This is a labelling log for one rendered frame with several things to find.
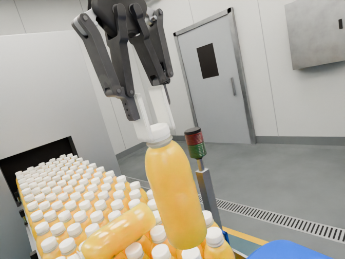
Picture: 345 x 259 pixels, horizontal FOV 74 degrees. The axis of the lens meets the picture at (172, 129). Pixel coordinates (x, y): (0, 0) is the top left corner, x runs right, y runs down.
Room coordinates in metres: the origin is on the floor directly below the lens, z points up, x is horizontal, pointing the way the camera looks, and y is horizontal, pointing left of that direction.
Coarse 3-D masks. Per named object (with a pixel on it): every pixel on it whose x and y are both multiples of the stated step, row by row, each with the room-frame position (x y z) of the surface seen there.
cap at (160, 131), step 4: (156, 124) 0.35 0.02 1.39; (160, 124) 0.34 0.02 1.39; (164, 124) 0.34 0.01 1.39; (152, 128) 0.33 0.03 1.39; (156, 128) 0.33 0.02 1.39; (160, 128) 0.32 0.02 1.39; (164, 128) 0.32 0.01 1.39; (168, 128) 0.33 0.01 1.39; (152, 132) 0.32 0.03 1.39; (156, 132) 0.32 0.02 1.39; (160, 132) 0.32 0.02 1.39; (164, 132) 0.32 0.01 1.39; (168, 132) 0.33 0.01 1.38; (156, 136) 0.32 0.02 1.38; (160, 136) 0.32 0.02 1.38; (164, 136) 0.32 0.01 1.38; (168, 136) 0.33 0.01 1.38; (156, 140) 0.32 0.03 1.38; (160, 140) 0.32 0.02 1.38
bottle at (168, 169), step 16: (160, 144) 0.32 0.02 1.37; (176, 144) 0.33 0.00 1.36; (160, 160) 0.31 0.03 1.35; (176, 160) 0.31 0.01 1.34; (160, 176) 0.31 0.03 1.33; (176, 176) 0.31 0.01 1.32; (192, 176) 0.33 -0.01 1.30; (160, 192) 0.31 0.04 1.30; (176, 192) 0.31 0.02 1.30; (192, 192) 0.32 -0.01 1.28; (160, 208) 0.32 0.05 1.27; (176, 208) 0.31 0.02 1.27; (192, 208) 0.32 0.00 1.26; (176, 224) 0.31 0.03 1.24; (192, 224) 0.31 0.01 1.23; (176, 240) 0.32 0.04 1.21; (192, 240) 0.31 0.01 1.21
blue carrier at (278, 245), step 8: (280, 240) 0.26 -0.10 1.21; (288, 240) 0.27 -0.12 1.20; (264, 248) 0.24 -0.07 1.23; (272, 248) 0.24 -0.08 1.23; (280, 248) 0.24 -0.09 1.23; (288, 248) 0.24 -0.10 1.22; (296, 248) 0.24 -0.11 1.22; (304, 248) 0.25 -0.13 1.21; (248, 256) 0.23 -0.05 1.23; (256, 256) 0.23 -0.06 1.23; (264, 256) 0.23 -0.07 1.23; (272, 256) 0.22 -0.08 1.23; (280, 256) 0.22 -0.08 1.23; (288, 256) 0.22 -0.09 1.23; (296, 256) 0.22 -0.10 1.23; (304, 256) 0.22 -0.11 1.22; (312, 256) 0.22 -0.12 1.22; (320, 256) 0.23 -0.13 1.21; (328, 256) 0.24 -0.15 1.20
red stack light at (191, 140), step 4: (200, 132) 0.78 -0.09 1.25; (188, 136) 0.78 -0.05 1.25; (192, 136) 0.77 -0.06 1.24; (196, 136) 0.77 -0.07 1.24; (200, 136) 0.78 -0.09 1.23; (188, 140) 0.78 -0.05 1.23; (192, 140) 0.77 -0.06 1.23; (196, 140) 0.77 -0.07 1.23; (200, 140) 0.78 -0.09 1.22; (188, 144) 0.79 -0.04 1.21; (192, 144) 0.77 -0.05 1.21; (196, 144) 0.77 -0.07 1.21
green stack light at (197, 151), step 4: (200, 144) 0.77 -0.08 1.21; (204, 144) 0.79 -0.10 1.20; (188, 148) 0.79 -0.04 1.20; (192, 148) 0.78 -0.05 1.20; (196, 148) 0.77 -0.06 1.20; (200, 148) 0.77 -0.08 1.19; (204, 148) 0.78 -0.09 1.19; (192, 152) 0.78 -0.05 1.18; (196, 152) 0.77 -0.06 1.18; (200, 152) 0.77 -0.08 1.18; (204, 152) 0.78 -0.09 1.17; (192, 156) 0.78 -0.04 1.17; (196, 156) 0.77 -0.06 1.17; (200, 156) 0.77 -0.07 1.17
